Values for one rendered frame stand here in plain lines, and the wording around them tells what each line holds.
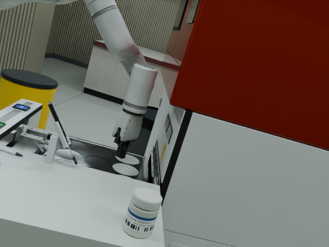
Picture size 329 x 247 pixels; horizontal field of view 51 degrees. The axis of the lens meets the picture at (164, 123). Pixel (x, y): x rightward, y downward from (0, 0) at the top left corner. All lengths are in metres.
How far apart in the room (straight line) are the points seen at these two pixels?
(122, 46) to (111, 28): 0.07
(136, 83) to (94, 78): 5.20
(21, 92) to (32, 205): 2.20
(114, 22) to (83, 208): 0.58
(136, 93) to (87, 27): 8.14
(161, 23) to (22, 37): 4.20
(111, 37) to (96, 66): 5.16
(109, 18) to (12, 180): 0.56
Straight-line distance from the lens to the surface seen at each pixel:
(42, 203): 0.87
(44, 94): 3.04
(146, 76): 1.12
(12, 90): 3.03
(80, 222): 0.82
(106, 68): 6.24
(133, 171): 1.31
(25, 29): 5.54
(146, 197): 0.79
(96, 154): 1.38
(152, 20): 8.88
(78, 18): 9.33
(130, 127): 1.17
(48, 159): 1.05
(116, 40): 1.13
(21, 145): 1.37
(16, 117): 1.41
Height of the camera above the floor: 1.41
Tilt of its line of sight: 14 degrees down
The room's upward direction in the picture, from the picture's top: 17 degrees clockwise
